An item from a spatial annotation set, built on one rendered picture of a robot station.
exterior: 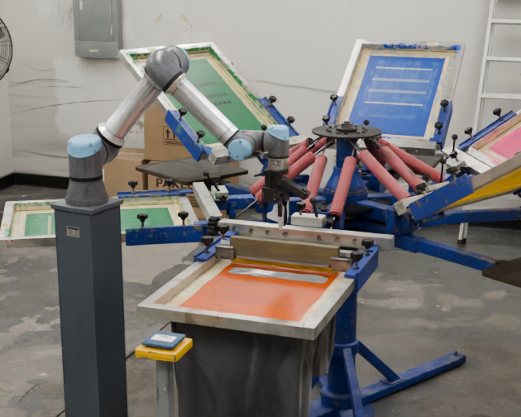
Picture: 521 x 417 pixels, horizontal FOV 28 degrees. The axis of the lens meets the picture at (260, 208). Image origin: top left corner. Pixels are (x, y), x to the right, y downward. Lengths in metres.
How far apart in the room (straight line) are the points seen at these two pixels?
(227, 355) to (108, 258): 0.66
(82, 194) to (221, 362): 0.79
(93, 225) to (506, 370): 2.53
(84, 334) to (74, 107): 5.09
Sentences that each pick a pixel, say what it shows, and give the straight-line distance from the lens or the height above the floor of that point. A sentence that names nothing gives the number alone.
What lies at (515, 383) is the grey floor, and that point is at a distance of 5.27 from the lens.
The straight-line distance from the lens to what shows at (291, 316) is 3.29.
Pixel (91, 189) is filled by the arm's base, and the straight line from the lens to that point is 3.67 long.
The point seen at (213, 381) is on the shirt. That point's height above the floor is 0.72.
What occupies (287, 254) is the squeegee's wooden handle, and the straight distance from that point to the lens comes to 3.70.
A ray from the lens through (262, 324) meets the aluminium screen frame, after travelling 3.16.
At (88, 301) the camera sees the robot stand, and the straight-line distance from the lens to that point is 3.75.
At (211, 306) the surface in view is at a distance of 3.38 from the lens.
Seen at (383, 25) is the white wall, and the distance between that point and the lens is 7.72.
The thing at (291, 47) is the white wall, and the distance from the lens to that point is 7.92.
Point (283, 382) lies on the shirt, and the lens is 3.32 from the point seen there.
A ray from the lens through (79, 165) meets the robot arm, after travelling 3.66.
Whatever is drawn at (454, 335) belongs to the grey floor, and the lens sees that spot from 5.78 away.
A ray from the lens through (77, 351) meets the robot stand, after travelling 3.86.
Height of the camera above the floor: 2.14
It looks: 15 degrees down
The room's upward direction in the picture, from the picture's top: straight up
